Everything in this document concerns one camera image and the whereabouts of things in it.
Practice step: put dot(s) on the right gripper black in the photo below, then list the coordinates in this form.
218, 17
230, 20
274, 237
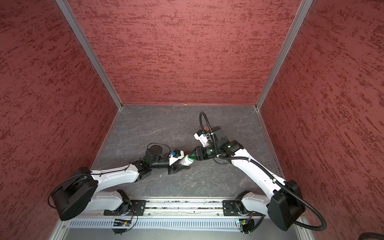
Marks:
201, 153

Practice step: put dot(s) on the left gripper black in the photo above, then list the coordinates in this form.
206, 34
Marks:
172, 168

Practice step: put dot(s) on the white pill bottle green cap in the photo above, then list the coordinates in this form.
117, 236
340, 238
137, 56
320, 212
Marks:
186, 161

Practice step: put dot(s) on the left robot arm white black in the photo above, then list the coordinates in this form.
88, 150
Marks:
84, 190

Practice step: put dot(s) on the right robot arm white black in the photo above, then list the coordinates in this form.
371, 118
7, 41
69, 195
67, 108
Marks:
281, 207

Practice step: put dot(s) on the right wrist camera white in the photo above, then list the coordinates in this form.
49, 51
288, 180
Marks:
204, 138

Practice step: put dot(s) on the aluminium front rail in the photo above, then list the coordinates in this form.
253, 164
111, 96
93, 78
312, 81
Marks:
155, 207

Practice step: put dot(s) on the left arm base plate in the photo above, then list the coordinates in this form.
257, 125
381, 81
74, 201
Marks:
135, 207

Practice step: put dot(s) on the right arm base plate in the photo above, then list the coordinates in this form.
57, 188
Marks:
236, 208

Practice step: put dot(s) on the white slotted cable duct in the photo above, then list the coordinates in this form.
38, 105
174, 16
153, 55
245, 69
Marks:
228, 225

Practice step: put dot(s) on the left controller board with wires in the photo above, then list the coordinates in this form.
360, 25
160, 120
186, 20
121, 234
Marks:
121, 226

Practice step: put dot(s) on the controller board with wires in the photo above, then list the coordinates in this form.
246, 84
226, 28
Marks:
247, 226
121, 226

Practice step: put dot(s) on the right controller board with wires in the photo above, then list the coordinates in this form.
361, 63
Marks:
247, 226

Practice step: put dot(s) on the left aluminium corner post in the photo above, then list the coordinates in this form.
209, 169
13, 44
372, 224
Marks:
79, 33

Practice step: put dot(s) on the aluminium corner post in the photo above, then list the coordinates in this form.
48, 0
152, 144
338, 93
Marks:
79, 33
291, 35

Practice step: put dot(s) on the right aluminium corner post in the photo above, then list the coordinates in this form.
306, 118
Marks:
291, 35

